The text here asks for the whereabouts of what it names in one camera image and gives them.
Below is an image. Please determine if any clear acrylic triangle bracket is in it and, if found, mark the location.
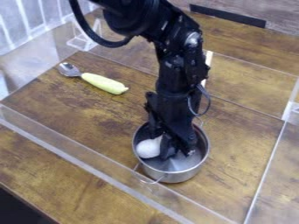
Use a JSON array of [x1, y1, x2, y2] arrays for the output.
[[67, 20, 97, 52]]

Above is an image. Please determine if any black strip on table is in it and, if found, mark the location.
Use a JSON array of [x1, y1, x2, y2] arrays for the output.
[[189, 4, 267, 28]]

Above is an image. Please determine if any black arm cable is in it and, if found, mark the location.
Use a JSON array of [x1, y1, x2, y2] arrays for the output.
[[68, 0, 136, 49]]

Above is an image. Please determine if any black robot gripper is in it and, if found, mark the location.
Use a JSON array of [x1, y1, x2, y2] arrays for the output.
[[144, 90, 201, 160]]

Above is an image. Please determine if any clear acrylic barrier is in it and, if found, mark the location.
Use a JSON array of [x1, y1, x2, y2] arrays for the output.
[[243, 78, 299, 224], [0, 103, 237, 224]]

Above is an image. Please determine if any clear acrylic right barrier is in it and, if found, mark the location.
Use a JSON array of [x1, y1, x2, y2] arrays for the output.
[[243, 78, 299, 224]]

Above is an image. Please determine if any clear acrylic front barrier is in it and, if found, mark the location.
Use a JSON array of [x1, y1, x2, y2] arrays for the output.
[[0, 103, 237, 224]]

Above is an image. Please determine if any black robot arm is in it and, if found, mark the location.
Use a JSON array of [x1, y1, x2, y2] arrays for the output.
[[89, 0, 209, 159]]

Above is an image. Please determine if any silver metal pot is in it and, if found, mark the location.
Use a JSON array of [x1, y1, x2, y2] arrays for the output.
[[132, 122, 211, 183]]

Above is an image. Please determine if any spoon with yellow handle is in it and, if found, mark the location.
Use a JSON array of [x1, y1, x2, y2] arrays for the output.
[[57, 62, 128, 95]]

